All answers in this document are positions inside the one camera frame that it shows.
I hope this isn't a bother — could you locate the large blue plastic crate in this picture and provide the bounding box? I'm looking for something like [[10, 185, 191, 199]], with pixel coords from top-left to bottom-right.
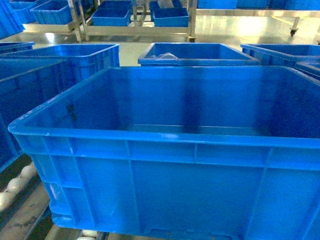
[[8, 66, 320, 240]]

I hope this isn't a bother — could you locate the dark blue crate upper shelf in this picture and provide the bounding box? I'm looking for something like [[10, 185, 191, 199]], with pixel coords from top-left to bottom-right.
[[0, 43, 120, 171]]

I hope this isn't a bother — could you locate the blue crate behind centre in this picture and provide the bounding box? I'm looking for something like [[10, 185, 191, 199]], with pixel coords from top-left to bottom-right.
[[137, 42, 260, 67]]

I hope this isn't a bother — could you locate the far blue bin right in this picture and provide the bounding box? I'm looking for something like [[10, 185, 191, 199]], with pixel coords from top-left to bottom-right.
[[149, 0, 189, 28]]

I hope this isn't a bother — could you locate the blue bin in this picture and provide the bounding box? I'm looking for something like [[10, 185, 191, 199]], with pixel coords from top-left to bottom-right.
[[91, 0, 133, 27], [149, 0, 189, 28]]

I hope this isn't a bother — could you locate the far blue bin left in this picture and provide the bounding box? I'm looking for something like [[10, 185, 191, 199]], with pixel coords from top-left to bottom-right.
[[91, 0, 133, 27]]

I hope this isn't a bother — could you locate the far metal rack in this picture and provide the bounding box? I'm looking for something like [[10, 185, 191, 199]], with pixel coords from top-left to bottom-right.
[[67, 0, 320, 43]]

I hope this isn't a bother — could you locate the blue crate behind right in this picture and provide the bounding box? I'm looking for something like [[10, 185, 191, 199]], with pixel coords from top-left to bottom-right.
[[241, 44, 320, 80]]

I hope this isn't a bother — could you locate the blue crate behind left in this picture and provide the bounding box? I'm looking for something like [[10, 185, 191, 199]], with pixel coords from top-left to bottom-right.
[[0, 42, 35, 55]]

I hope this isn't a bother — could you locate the metal roller flow rack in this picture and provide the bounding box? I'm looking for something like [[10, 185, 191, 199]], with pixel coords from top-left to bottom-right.
[[0, 153, 111, 240]]

